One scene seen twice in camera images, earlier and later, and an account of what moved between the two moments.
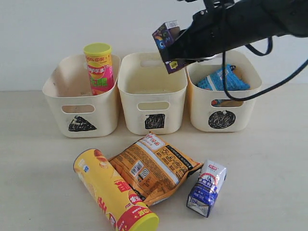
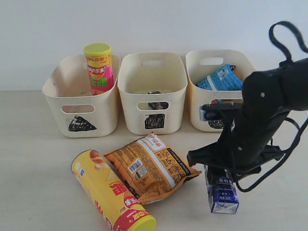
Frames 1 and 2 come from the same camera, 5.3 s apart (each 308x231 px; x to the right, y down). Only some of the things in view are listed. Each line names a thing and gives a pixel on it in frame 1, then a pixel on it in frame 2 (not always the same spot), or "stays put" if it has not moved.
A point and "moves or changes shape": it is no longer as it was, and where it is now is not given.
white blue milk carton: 207,188 → 223,196
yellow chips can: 94,172 stays put
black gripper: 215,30 → 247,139
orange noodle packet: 153,169 moves or changes shape
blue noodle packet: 215,82 stays put
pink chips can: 99,64 stays put
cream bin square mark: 152,101 stays put
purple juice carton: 164,36 → 158,105
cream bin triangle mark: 80,113 stays put
